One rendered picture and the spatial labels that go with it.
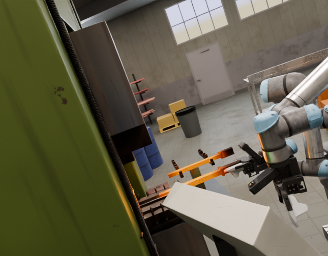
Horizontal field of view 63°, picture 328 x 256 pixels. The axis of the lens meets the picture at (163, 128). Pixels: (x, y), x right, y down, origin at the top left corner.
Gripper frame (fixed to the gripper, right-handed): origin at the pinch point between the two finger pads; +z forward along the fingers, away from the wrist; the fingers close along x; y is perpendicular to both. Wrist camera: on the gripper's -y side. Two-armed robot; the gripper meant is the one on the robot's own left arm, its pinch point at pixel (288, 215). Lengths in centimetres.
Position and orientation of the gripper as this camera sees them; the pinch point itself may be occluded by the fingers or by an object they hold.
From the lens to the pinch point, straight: 102.4
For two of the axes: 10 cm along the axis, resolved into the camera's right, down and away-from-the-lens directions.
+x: 1.4, -2.2, 9.6
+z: 3.5, 9.2, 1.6
